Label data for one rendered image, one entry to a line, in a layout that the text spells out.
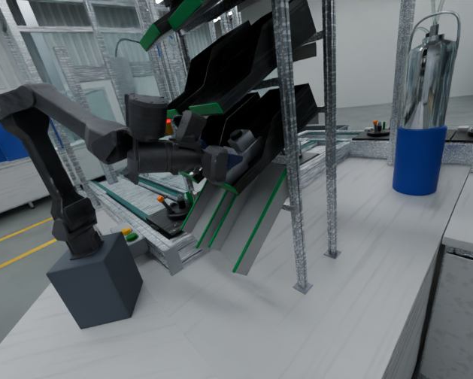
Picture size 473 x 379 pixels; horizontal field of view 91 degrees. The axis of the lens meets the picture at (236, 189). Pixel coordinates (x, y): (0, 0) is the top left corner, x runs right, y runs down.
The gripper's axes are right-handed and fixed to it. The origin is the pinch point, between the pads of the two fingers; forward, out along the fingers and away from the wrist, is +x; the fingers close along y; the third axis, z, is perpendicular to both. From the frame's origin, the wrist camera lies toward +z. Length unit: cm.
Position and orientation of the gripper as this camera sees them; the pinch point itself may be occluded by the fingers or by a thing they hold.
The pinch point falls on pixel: (222, 156)
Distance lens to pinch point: 49.4
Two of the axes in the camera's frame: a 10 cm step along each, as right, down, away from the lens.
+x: 8.6, -0.8, 5.0
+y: -5.0, -3.1, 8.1
